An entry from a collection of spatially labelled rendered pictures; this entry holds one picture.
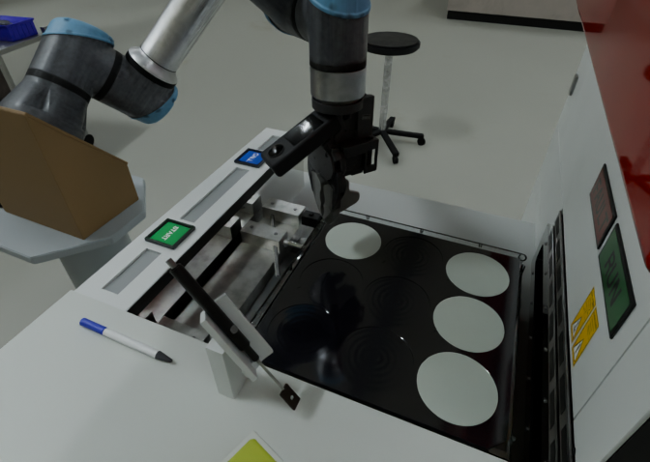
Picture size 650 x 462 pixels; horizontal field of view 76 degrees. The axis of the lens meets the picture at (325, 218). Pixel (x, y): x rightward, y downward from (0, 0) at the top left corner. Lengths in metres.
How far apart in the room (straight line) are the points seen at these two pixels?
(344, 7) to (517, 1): 5.93
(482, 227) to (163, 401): 0.71
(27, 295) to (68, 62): 1.45
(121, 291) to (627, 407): 0.58
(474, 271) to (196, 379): 0.46
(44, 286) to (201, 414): 1.83
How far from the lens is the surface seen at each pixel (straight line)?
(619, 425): 0.43
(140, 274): 0.66
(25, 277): 2.37
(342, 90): 0.56
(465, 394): 0.59
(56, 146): 0.92
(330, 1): 0.54
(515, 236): 0.97
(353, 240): 0.75
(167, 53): 1.01
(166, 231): 0.72
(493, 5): 6.45
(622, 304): 0.46
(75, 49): 1.00
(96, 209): 1.01
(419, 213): 0.97
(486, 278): 0.73
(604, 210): 0.58
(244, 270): 0.74
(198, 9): 0.99
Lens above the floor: 1.40
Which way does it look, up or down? 38 degrees down
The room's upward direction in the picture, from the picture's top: straight up
